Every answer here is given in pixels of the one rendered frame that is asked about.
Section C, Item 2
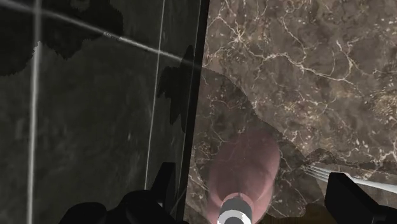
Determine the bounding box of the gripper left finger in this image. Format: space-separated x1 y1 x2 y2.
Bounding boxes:
58 161 188 224

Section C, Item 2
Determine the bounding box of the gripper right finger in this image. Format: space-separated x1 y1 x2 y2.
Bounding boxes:
324 172 397 224

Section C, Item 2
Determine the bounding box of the silver fork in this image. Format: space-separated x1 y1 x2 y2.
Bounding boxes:
305 164 397 195

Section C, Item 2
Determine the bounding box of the pink glass bottle grey cap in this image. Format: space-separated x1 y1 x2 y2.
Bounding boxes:
205 128 282 224

